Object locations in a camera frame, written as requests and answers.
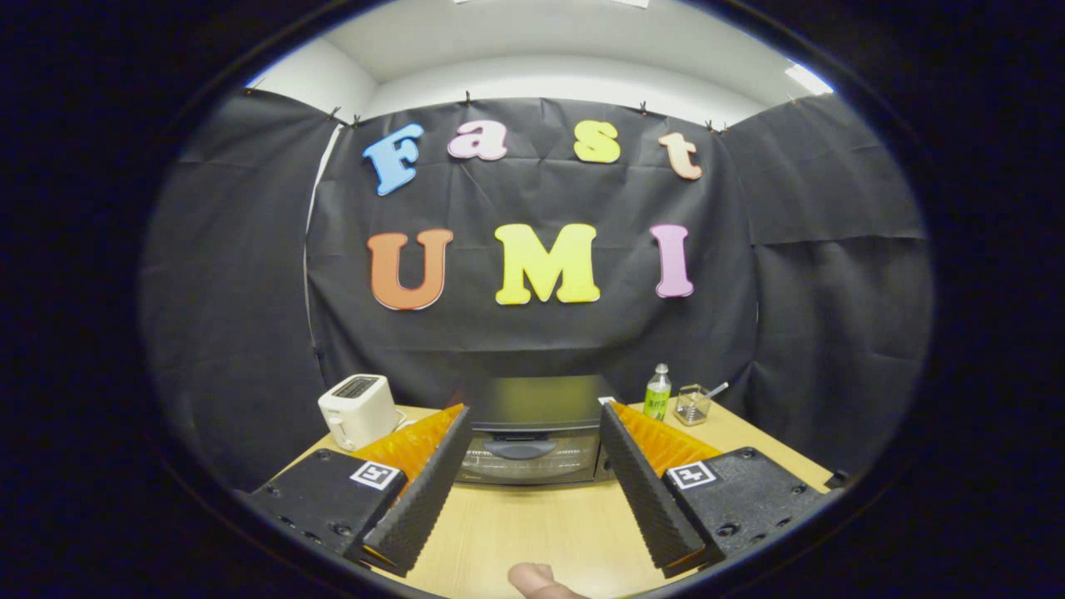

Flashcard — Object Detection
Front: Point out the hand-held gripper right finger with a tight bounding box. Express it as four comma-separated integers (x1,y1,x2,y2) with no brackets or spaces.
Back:
599,401,837,579

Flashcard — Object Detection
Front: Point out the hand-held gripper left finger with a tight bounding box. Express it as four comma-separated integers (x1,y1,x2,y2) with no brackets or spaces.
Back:
245,404,473,577

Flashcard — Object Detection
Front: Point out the black toaster oven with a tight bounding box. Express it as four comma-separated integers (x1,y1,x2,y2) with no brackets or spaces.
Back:
456,374,621,486

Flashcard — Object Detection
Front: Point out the white pop-up toaster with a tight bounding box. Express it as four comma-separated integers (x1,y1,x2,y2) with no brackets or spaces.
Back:
318,374,400,452

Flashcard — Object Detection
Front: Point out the green label clear bottle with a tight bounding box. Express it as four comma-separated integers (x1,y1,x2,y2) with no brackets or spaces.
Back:
642,363,672,422

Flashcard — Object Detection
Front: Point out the ceiling light panel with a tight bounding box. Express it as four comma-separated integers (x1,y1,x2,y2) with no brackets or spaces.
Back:
453,0,650,9
784,64,835,97

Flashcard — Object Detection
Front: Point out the wire mesh basket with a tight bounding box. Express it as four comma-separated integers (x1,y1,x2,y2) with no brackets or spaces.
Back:
674,384,712,427

